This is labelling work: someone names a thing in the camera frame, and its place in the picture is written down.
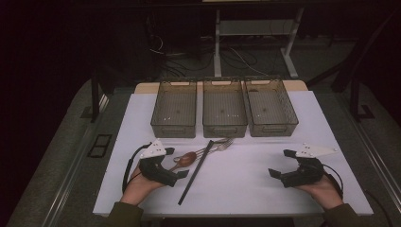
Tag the brown wooden spoon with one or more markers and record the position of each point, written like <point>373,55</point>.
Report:
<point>187,158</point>

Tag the silver fork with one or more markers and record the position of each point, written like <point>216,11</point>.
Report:
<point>226,145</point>

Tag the metal floor rail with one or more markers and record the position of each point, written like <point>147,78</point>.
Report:
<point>375,160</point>
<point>67,186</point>

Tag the black chopstick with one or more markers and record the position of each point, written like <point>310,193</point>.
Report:
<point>196,172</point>

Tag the person's left hand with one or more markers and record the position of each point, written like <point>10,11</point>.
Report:
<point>138,189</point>

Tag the person's right hand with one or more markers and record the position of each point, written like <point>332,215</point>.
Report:
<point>324,190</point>

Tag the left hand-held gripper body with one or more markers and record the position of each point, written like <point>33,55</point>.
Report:
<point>154,170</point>

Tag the black metal stand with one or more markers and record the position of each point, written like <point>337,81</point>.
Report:
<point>354,101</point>

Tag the white metal desk frame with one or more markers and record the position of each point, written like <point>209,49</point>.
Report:
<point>217,47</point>

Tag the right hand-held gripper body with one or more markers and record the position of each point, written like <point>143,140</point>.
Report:
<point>302,175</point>

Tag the smoky plastic bin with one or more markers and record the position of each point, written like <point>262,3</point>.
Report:
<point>224,108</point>
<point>174,108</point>
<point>270,107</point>

